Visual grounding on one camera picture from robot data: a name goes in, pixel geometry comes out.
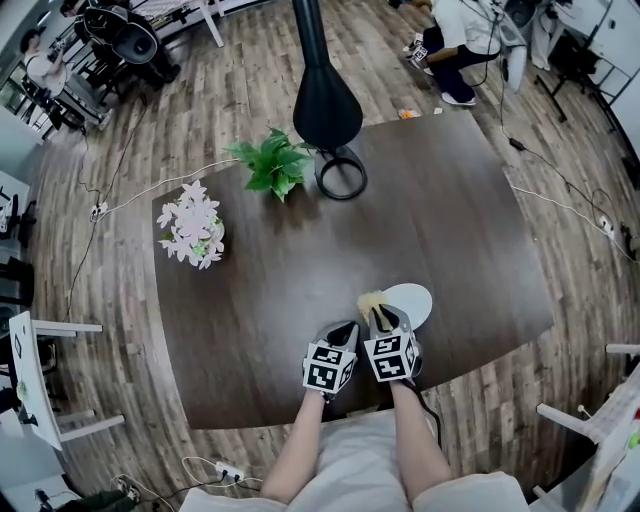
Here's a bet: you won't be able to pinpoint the white plate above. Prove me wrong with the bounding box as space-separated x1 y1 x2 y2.
383 282 434 332

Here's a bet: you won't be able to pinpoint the person's white clothing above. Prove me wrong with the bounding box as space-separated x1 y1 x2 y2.
178 412 532 512

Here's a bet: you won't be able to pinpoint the white table leg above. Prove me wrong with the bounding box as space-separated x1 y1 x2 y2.
197 0 226 49

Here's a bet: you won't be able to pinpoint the pink flowers in pot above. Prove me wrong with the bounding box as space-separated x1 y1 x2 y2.
155 179 226 271

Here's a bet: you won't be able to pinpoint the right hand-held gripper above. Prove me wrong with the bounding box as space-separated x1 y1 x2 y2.
362 304 424 385

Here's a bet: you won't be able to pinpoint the white chair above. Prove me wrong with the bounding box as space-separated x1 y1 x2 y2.
530 342 640 512
7 309 127 452

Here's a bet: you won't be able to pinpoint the person's right forearm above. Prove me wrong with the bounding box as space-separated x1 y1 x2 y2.
388 378 454 502

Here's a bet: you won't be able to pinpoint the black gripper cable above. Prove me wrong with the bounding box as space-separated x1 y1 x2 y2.
408 377 444 449

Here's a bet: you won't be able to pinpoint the green leafy plant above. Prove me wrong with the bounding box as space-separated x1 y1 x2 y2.
222 126 318 203

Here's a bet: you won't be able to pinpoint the black cone floor lamp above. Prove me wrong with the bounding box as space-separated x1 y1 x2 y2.
290 0 369 201

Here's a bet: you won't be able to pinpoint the person's left forearm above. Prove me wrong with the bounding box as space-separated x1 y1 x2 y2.
259 388 327 505

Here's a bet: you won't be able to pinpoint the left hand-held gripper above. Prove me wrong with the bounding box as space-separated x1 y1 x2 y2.
301 321 362 404

